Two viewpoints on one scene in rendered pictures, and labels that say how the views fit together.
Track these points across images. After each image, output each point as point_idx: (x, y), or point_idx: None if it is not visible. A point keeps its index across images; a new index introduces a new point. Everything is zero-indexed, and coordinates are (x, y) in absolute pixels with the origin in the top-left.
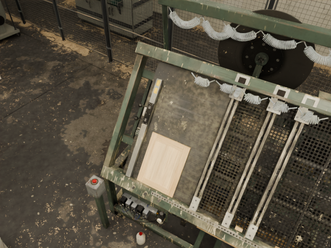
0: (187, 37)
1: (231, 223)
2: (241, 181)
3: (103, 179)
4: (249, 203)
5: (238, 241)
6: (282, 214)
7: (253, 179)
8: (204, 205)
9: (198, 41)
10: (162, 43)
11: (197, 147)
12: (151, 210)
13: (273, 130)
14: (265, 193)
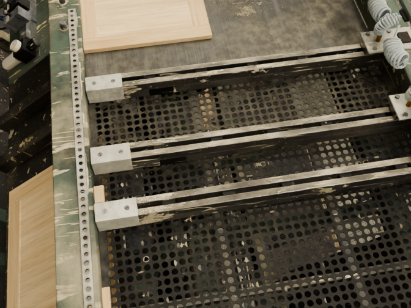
0: (293, 151)
1: (101, 176)
2: (216, 132)
3: (2, 13)
4: (174, 186)
5: (69, 202)
6: (196, 257)
7: (231, 165)
8: None
9: (298, 172)
10: (264, 110)
11: (221, 47)
12: (27, 28)
13: (354, 145)
14: (225, 187)
